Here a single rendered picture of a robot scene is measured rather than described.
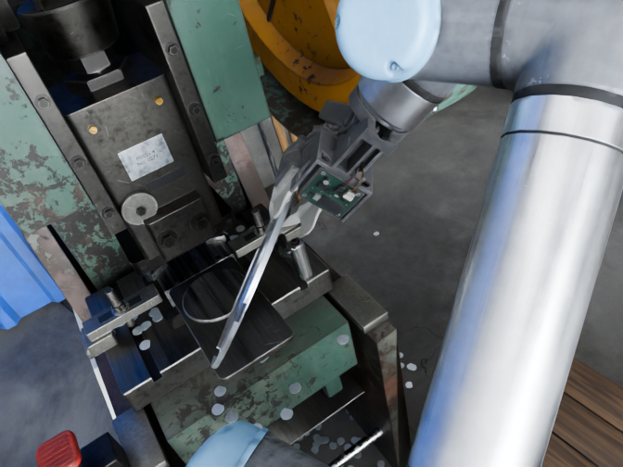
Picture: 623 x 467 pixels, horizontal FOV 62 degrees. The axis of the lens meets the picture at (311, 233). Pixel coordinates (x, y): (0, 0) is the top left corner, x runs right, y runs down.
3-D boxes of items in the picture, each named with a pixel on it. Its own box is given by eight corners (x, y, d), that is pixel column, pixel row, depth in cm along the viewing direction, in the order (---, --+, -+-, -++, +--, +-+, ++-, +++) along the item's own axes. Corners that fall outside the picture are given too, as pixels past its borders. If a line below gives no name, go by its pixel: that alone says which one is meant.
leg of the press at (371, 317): (436, 459, 141) (420, 210, 82) (403, 485, 138) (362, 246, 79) (274, 276, 205) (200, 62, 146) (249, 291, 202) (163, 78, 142)
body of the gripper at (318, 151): (283, 194, 54) (352, 112, 47) (292, 148, 61) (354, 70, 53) (341, 227, 57) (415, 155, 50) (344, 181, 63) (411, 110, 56)
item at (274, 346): (311, 376, 92) (295, 332, 84) (244, 422, 88) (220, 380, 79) (248, 296, 110) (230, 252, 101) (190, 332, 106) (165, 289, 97)
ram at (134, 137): (235, 232, 89) (171, 70, 69) (155, 275, 84) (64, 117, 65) (197, 188, 101) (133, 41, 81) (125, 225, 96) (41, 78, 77)
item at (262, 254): (200, 412, 64) (194, 410, 63) (233, 313, 91) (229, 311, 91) (294, 204, 56) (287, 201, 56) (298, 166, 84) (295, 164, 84)
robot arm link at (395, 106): (381, 36, 51) (442, 82, 54) (353, 71, 54) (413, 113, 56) (382, 70, 45) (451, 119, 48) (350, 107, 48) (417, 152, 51)
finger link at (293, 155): (263, 180, 61) (307, 130, 56) (266, 172, 62) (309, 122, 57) (296, 200, 63) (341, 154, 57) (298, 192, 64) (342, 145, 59)
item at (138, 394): (335, 288, 108) (330, 268, 104) (135, 412, 94) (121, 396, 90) (267, 220, 128) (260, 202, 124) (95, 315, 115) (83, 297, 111)
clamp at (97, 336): (171, 313, 103) (150, 279, 96) (90, 359, 98) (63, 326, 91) (160, 296, 107) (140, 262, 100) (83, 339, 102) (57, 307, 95)
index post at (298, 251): (313, 274, 103) (304, 240, 97) (301, 282, 102) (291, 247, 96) (306, 267, 105) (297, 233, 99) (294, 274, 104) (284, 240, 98)
